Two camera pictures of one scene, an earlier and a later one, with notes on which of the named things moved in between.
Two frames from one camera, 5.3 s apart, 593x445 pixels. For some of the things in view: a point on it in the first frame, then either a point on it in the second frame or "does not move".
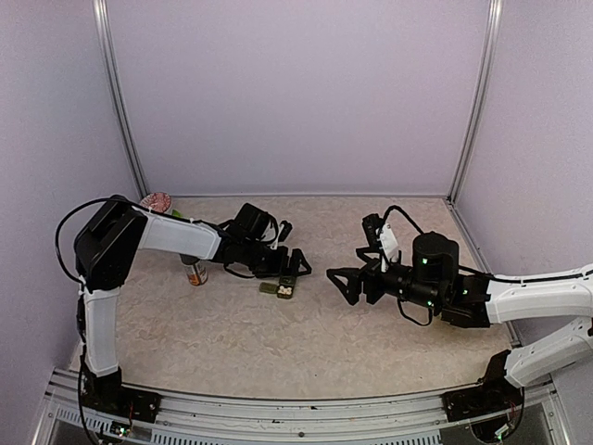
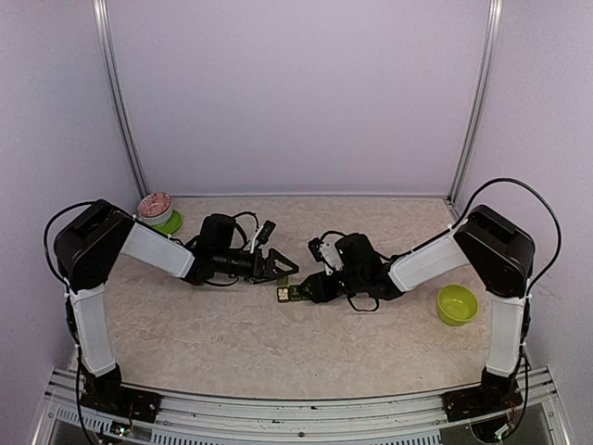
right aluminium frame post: x=479 y=100 does not move
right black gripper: x=370 y=272 to x=321 y=292
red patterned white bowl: x=157 y=201 does not move
